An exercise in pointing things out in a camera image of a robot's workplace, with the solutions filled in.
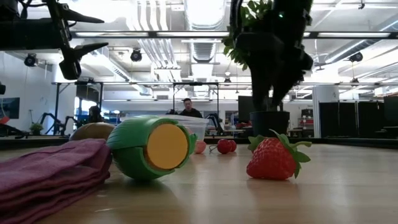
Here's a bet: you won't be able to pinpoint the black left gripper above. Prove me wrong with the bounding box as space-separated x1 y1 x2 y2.
46 0 110 81

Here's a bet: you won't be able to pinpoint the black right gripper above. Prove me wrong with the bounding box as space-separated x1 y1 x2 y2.
236 32 315 113

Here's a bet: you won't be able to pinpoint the red toy strawberry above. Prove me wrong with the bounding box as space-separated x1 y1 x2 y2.
246 129 313 182

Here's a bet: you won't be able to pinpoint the red toy cherries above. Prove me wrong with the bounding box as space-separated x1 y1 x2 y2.
208 138 238 156

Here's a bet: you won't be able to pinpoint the small pink toy fruit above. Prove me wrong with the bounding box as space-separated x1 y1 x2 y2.
194 139 208 155

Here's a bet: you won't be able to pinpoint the green toy vegetable half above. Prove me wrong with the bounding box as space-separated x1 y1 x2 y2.
106 115 192 182
187 133 198 156

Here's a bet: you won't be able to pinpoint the clear plastic tupperware container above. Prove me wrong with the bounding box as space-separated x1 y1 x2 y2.
120 114 210 142

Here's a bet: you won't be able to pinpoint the potted green plant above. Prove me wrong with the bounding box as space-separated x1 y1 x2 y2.
221 0 292 138

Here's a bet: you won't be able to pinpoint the black computer monitor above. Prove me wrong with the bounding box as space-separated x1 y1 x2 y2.
237 95 255 124

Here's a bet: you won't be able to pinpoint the black ceiling spotlight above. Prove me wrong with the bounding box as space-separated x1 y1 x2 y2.
348 51 364 63
24 52 39 68
129 48 144 63

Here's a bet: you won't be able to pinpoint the person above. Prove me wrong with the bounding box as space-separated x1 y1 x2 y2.
179 97 203 119
83 105 104 126

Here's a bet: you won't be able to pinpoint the dark background cabinets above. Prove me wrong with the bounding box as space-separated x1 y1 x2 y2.
318 96 398 139

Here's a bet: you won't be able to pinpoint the brown toy kiwi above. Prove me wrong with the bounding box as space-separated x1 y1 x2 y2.
68 121 117 142

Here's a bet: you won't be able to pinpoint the black overhead crossbar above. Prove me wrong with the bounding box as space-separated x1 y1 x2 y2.
70 30 398 40

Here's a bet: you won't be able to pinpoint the small green background plant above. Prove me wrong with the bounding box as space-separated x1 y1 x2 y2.
29 122 45 136

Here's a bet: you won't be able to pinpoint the purple folded cloth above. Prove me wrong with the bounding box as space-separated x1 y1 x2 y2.
0 138 113 224

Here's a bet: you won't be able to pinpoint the black background rig frame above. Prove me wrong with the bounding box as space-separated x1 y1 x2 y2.
172 82 220 117

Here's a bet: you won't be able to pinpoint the dark wall picture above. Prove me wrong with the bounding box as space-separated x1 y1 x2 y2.
0 96 21 120

